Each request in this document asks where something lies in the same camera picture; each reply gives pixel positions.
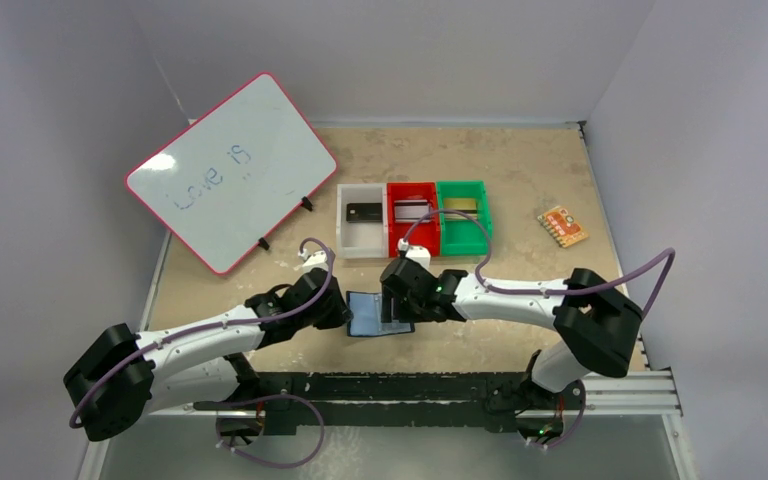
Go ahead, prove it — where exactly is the blue leather card holder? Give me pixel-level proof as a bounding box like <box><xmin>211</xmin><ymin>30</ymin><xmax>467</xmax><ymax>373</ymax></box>
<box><xmin>346</xmin><ymin>291</ymin><xmax>415</xmax><ymax>338</ymax></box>

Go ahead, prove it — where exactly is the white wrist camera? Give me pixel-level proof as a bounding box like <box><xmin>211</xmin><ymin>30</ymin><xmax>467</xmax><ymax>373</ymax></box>
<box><xmin>295</xmin><ymin>249</ymin><xmax>331</xmax><ymax>273</ymax></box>
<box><xmin>397</xmin><ymin>239</ymin><xmax>432</xmax><ymax>270</ymax></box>

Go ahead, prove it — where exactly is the white plastic bin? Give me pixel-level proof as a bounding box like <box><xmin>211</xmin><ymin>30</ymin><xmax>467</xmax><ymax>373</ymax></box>
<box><xmin>336</xmin><ymin>183</ymin><xmax>390</xmax><ymax>259</ymax></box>

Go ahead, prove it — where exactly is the green plastic bin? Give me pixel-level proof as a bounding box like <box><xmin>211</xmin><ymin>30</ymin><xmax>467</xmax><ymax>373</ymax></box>
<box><xmin>436</xmin><ymin>181</ymin><xmax>493</xmax><ymax>256</ymax></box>

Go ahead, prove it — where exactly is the red plastic bin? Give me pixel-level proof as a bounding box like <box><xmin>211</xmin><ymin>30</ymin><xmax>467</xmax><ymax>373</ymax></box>
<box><xmin>385</xmin><ymin>182</ymin><xmax>441</xmax><ymax>260</ymax></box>

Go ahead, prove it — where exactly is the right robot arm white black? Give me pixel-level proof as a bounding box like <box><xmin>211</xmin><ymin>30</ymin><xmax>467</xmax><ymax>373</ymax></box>
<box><xmin>380</xmin><ymin>257</ymin><xmax>643</xmax><ymax>407</ymax></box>

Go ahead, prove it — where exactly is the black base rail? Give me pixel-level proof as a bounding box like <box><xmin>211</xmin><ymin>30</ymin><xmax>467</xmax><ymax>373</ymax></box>
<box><xmin>193</xmin><ymin>372</ymin><xmax>586</xmax><ymax>441</ymax></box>

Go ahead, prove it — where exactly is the silver credit card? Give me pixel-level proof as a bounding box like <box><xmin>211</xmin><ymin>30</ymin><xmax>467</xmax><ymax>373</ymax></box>
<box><xmin>393</xmin><ymin>201</ymin><xmax>431</xmax><ymax>223</ymax></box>

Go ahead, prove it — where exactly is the whiteboard with pink frame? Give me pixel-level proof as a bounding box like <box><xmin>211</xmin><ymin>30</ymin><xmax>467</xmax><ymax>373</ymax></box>
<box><xmin>124</xmin><ymin>72</ymin><xmax>338</xmax><ymax>275</ymax></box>

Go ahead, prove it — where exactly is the orange card with pattern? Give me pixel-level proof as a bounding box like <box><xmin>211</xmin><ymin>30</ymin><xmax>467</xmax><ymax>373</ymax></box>
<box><xmin>536</xmin><ymin>205</ymin><xmax>589</xmax><ymax>248</ymax></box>

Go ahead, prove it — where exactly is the gold credit card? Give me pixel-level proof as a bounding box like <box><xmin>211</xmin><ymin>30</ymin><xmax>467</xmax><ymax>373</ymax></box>
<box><xmin>442</xmin><ymin>197</ymin><xmax>478</xmax><ymax>221</ymax></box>

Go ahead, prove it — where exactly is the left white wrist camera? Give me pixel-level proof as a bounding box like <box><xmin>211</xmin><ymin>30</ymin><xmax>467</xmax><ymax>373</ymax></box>
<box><xmin>295</xmin><ymin>249</ymin><xmax>331</xmax><ymax>273</ymax></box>

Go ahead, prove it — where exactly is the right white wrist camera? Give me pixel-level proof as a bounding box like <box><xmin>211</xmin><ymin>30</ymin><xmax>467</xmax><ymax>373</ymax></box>
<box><xmin>397</xmin><ymin>239</ymin><xmax>432</xmax><ymax>270</ymax></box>

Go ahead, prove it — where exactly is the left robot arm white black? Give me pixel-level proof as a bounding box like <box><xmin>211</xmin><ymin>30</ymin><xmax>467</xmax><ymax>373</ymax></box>
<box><xmin>63</xmin><ymin>268</ymin><xmax>353</xmax><ymax>442</ymax></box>

